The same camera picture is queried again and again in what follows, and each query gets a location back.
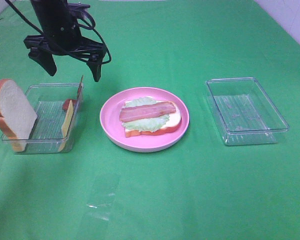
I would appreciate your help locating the clear tape patch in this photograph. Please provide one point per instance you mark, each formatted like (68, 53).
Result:
(102, 196)

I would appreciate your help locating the pink round plate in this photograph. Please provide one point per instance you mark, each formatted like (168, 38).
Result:
(109, 120)

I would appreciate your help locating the green tablecloth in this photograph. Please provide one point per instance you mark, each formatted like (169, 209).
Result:
(198, 189)

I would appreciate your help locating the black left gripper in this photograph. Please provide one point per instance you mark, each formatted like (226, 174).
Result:
(61, 35)

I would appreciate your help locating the clear plastic container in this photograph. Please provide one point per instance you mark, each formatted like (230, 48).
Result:
(47, 100)
(243, 112)

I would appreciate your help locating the green lettuce leaf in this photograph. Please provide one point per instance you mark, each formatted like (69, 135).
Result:
(146, 124)

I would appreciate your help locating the clear right plastic container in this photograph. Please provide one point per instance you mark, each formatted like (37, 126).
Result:
(243, 112)

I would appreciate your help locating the yellow cheese slice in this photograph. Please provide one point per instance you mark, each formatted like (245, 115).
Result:
(65, 128)

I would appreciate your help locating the bacon strip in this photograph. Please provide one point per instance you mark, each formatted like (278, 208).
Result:
(147, 111)
(66, 103)

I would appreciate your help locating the clear left plastic container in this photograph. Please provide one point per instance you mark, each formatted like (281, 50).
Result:
(47, 100)

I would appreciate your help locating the toast bread slice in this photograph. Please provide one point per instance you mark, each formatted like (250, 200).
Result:
(171, 126)
(17, 116)

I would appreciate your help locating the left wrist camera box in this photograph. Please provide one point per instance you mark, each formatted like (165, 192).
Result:
(79, 10)

